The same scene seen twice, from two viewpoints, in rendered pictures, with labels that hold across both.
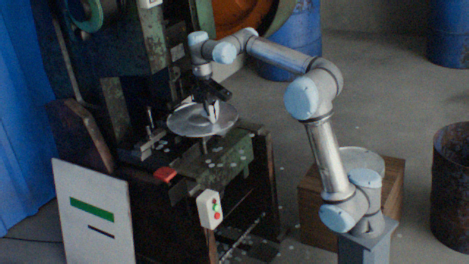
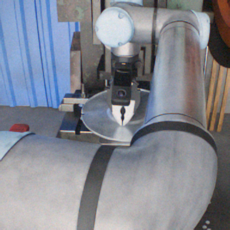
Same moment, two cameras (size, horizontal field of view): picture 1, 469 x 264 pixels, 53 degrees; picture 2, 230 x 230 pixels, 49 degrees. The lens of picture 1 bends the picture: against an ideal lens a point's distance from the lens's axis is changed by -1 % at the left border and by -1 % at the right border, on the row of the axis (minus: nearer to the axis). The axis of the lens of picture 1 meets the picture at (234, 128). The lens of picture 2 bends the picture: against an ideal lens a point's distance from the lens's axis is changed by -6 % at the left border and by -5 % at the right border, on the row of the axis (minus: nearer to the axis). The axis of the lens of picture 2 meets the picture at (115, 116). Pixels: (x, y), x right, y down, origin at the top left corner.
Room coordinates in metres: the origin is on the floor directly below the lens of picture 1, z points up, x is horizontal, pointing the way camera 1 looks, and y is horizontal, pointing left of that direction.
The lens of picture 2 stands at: (1.30, -0.43, 1.22)
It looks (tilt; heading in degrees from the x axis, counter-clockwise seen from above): 33 degrees down; 56
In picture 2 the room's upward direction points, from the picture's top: straight up
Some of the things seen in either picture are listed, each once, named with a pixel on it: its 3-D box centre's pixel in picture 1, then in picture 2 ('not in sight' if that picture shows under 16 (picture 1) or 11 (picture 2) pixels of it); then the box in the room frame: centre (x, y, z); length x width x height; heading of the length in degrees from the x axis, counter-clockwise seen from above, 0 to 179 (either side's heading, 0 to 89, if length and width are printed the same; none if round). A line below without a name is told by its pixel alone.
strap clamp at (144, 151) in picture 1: (148, 138); (81, 96); (1.68, 0.34, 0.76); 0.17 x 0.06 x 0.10; 142
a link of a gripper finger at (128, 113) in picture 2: (211, 110); (128, 108); (1.70, 0.08, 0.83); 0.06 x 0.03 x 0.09; 52
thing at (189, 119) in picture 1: (202, 117); (128, 111); (1.73, 0.12, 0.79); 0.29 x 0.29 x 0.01
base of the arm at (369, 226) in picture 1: (363, 214); not in sight; (1.34, -0.42, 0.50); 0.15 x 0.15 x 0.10
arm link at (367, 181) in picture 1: (363, 189); not in sight; (1.34, -0.42, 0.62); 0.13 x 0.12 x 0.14; 133
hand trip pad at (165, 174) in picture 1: (166, 180); (20, 139); (1.41, 0.26, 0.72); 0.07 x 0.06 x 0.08; 52
